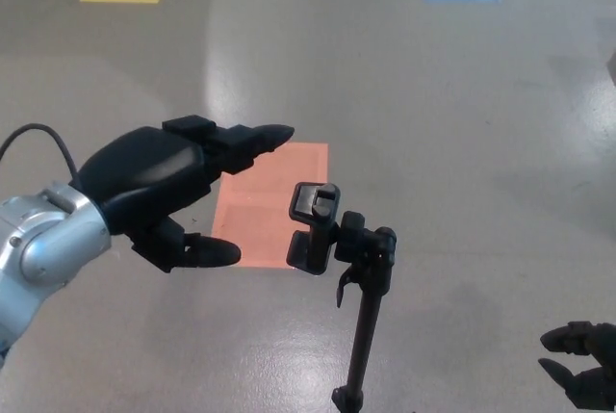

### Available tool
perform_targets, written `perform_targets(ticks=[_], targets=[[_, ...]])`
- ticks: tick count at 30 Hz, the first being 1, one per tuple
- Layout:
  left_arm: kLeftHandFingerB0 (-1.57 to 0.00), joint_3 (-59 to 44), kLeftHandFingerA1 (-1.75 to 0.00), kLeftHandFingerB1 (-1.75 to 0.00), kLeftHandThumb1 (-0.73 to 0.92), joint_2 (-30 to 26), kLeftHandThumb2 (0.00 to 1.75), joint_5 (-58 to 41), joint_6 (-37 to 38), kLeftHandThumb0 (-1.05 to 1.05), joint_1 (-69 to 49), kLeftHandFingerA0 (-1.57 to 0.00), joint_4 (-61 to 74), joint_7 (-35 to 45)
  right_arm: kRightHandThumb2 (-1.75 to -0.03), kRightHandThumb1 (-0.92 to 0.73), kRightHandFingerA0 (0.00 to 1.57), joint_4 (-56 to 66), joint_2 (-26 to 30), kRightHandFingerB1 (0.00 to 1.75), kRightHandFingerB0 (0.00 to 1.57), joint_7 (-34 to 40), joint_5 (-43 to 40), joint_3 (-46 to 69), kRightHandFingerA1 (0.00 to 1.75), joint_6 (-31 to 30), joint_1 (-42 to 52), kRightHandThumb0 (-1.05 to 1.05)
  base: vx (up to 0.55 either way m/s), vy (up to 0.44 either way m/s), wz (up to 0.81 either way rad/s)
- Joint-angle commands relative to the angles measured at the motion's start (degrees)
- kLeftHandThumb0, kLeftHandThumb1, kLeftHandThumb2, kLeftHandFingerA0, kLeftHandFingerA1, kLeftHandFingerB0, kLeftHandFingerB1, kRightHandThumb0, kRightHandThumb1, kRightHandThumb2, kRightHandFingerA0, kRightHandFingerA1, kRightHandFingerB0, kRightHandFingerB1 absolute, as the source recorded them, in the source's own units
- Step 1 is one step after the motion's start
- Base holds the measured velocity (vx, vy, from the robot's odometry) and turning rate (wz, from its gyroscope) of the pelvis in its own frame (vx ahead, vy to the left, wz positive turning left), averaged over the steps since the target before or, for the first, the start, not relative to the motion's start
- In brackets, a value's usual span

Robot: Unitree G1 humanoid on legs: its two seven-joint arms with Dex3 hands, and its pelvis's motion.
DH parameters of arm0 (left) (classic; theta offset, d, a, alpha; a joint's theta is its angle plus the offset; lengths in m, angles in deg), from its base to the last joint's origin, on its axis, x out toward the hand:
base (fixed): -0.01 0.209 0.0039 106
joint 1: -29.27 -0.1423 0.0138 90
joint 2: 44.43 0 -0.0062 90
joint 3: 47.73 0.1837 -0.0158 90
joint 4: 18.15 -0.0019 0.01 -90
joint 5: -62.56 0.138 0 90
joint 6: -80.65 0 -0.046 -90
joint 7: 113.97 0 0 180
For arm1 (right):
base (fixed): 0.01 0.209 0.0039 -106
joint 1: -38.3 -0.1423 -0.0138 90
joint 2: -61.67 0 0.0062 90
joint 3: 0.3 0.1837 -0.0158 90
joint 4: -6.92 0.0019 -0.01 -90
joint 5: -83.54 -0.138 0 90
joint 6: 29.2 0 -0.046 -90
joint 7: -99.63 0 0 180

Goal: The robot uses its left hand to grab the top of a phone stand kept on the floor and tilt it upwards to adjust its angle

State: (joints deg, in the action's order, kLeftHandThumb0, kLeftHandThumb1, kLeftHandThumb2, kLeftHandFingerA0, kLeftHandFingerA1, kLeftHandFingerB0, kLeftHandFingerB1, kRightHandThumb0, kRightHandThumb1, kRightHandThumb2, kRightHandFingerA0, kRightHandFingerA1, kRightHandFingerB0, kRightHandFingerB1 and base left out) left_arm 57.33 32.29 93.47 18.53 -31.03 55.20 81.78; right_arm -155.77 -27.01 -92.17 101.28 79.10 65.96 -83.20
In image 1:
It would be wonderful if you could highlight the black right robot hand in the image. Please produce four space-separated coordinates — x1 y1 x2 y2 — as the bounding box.
537 320 616 412

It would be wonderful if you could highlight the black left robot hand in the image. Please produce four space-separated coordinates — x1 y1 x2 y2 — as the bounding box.
69 115 295 274

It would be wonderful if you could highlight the black phone stand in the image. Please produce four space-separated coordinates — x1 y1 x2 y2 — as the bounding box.
286 181 398 413

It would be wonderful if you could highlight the orange floor marking rectangle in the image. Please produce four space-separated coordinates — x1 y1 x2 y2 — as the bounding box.
211 142 330 269

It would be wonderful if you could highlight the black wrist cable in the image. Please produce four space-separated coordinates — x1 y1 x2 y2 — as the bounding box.
0 122 81 182

